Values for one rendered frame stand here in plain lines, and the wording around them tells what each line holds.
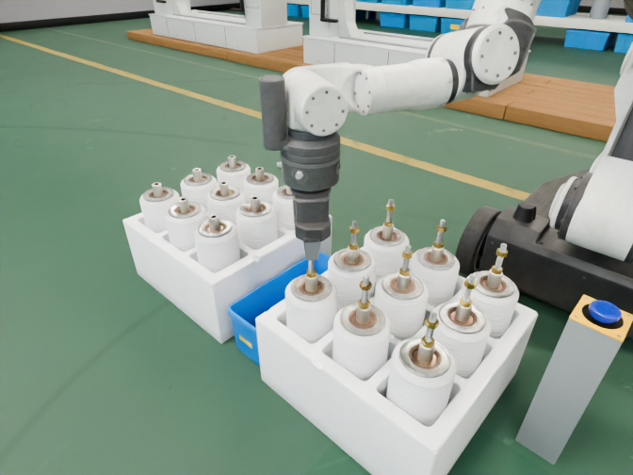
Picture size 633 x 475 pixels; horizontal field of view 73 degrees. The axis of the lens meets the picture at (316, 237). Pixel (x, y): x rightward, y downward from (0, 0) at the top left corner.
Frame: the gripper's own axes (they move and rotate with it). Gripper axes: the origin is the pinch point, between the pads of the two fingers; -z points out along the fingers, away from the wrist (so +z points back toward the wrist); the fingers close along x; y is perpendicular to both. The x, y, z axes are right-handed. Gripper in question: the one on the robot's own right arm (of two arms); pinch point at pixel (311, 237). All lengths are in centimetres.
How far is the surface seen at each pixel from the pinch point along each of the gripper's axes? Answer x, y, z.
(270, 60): 299, 8, -30
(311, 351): -8.5, 0.8, -18.0
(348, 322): -9.7, -5.4, -10.6
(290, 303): -2.7, 3.9, -11.8
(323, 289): -0.9, -2.1, -10.7
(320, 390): -12.3, -0.6, -24.0
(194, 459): -15.8, 22.5, -35.9
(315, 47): 276, -25, -17
